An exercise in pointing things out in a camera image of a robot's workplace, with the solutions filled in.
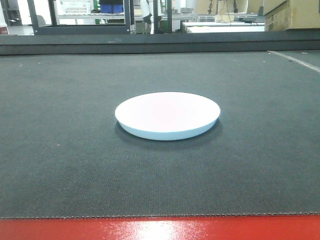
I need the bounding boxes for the white round plate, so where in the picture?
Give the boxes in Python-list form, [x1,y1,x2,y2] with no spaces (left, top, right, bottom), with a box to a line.
[114,92,221,141]

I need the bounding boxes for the white background table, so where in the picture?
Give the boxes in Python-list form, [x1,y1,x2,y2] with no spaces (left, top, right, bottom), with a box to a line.
[182,22,265,34]

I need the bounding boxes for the dark grey fabric mat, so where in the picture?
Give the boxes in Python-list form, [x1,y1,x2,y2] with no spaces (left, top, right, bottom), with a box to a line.
[0,50,320,219]

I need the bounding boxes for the blue background bin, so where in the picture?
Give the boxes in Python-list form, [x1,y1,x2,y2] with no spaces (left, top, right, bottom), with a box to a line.
[99,0,124,14]

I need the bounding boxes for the cardboard boxes stack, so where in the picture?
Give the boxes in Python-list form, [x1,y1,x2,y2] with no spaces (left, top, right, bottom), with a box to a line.
[247,0,320,32]

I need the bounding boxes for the black metal frame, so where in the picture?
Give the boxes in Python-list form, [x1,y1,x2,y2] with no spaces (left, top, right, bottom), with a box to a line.
[27,0,164,36]

